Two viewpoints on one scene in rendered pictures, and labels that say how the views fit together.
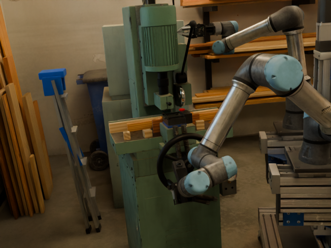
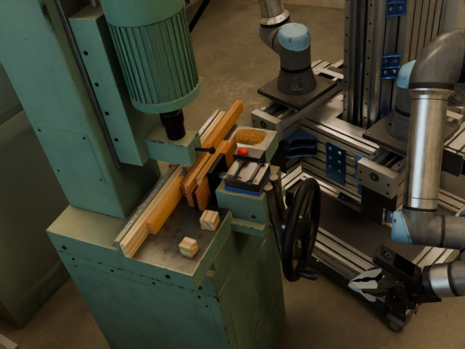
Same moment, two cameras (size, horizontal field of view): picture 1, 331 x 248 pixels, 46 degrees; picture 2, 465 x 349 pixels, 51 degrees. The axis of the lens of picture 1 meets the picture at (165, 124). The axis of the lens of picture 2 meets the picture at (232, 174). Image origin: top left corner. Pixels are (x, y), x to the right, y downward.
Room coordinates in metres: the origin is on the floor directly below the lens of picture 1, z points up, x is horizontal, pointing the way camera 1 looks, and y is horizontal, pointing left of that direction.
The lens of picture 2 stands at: (1.15, 0.68, 1.80)
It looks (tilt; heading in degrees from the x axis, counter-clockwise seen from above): 40 degrees down; 314
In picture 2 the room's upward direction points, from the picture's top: 10 degrees counter-clockwise
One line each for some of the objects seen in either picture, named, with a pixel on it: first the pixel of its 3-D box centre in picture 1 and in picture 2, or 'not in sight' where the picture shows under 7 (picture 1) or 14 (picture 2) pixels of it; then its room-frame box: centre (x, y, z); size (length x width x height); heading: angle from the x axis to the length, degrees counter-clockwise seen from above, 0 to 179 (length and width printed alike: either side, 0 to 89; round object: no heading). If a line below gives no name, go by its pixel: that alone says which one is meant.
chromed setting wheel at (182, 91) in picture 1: (180, 96); not in sight; (2.15, -0.09, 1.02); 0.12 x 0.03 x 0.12; 14
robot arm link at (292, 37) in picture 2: (297, 96); (293, 45); (2.08, -0.72, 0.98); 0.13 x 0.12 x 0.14; 151
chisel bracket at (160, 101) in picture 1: (163, 101); (174, 147); (2.01, 0.00, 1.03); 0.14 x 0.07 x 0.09; 14
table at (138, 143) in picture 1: (173, 137); (224, 197); (1.89, -0.03, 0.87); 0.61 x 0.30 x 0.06; 104
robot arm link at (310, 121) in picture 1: (319, 122); (418, 84); (1.58, -0.64, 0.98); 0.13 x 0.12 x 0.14; 22
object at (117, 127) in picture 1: (165, 120); (181, 174); (2.01, 0.00, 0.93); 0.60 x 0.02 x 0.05; 104
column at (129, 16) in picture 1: (149, 70); (79, 95); (2.27, 0.07, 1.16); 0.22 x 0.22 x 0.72; 14
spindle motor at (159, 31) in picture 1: (159, 38); (151, 37); (1.99, 0.00, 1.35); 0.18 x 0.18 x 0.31
